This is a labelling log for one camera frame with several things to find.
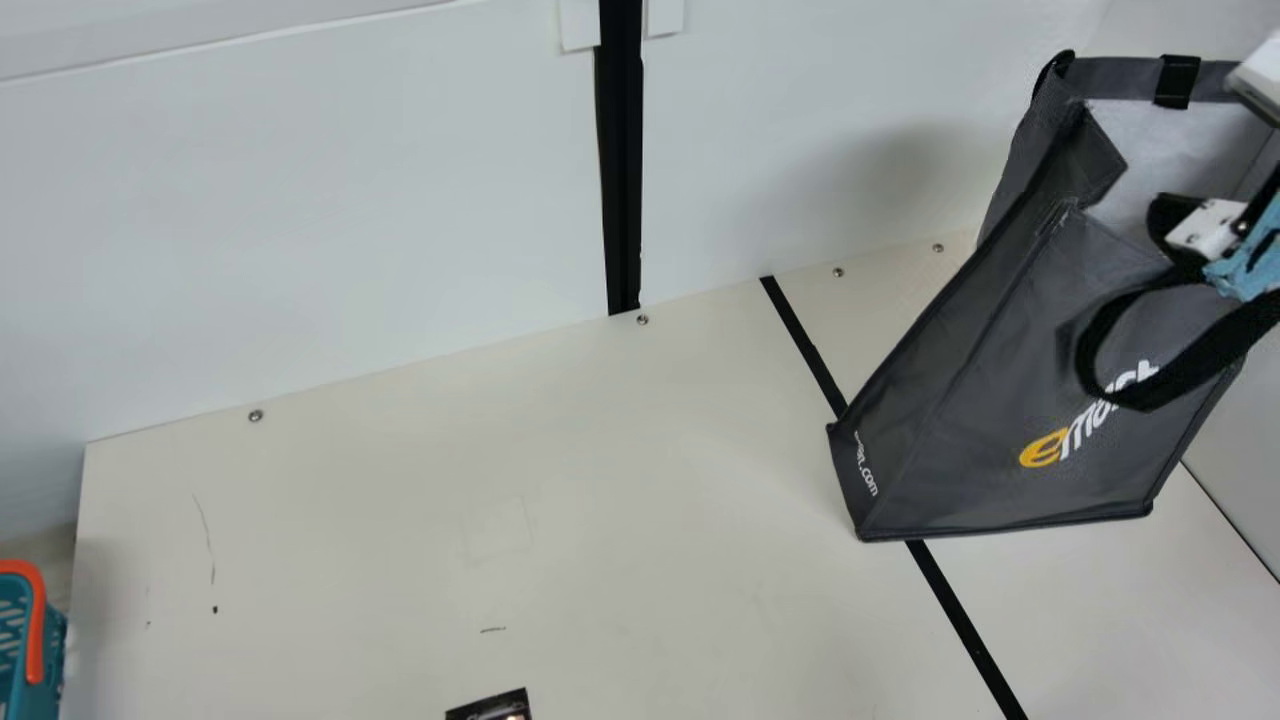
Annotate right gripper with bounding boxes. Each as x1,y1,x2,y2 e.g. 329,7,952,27
1147,190,1280,302

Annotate dark grey bag with straps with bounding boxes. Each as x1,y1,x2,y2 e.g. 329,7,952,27
826,50,1280,543

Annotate black strip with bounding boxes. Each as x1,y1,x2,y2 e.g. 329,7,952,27
758,274,1031,720

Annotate small square scanner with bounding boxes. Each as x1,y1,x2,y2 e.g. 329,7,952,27
445,687,532,720

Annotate teal shopping basket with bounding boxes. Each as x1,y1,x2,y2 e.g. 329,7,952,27
0,560,69,720

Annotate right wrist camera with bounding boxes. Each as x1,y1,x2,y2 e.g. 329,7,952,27
1225,28,1280,129

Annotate black post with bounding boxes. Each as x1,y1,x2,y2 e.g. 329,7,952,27
594,0,644,317

